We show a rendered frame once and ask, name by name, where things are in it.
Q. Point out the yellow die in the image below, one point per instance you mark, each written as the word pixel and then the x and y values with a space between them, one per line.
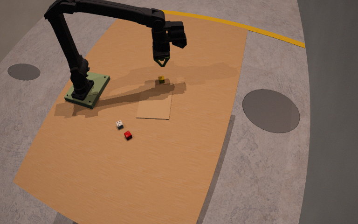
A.
pixel 161 79

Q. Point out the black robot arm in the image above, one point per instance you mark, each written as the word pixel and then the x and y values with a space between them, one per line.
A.
pixel 152 18

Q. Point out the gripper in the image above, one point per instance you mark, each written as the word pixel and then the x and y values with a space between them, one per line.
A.
pixel 158 55

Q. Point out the red die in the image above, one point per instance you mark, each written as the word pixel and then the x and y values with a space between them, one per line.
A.
pixel 128 135

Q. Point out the white die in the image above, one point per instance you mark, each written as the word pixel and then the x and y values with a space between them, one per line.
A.
pixel 119 124

